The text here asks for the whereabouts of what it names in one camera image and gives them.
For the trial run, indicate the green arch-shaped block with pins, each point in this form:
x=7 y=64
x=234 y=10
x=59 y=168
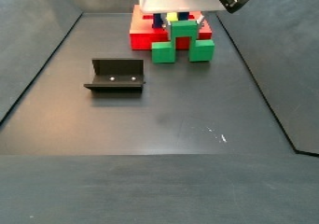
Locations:
x=201 y=51

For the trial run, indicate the red board base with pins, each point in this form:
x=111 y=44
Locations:
x=143 y=34

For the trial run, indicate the yellow block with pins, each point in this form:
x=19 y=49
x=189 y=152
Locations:
x=173 y=16

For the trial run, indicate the blue block left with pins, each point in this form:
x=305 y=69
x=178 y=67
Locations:
x=158 y=21

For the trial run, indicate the blue block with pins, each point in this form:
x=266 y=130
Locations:
x=183 y=16
x=158 y=21

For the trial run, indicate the blue block right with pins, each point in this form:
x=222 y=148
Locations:
x=183 y=16

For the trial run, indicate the black angle bracket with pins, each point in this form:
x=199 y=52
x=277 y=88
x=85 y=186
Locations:
x=117 y=74

